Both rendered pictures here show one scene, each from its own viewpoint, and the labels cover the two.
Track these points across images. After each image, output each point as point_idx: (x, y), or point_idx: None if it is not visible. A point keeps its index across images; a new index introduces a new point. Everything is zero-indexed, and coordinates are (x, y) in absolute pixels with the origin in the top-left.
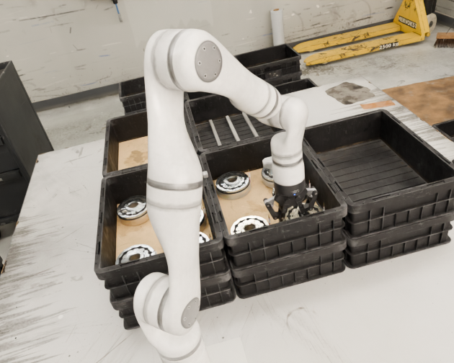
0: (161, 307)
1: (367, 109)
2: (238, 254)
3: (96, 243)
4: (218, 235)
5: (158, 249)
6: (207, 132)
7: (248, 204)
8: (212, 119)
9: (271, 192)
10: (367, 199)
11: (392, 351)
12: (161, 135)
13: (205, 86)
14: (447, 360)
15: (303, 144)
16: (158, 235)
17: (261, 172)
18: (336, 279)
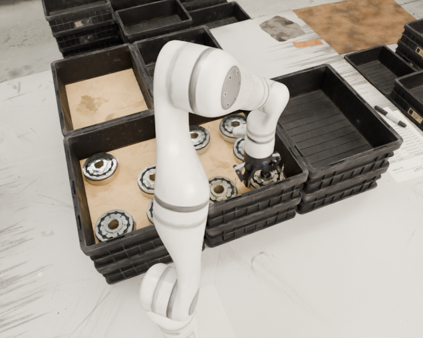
0: (170, 304)
1: (299, 48)
2: (213, 218)
3: (75, 218)
4: None
5: (132, 210)
6: None
7: (210, 160)
8: None
9: (229, 147)
10: (325, 165)
11: (338, 286)
12: (172, 157)
13: (225, 112)
14: (379, 291)
15: None
16: (169, 248)
17: (220, 127)
18: (289, 224)
